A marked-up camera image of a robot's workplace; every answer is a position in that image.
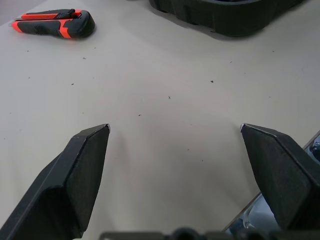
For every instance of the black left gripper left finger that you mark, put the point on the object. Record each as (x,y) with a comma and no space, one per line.
(45,195)

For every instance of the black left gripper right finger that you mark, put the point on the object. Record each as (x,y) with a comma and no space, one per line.
(287,180)

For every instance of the orange black utility knife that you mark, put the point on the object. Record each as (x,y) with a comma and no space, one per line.
(50,26)

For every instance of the black tool case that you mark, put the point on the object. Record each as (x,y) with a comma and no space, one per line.
(225,20)

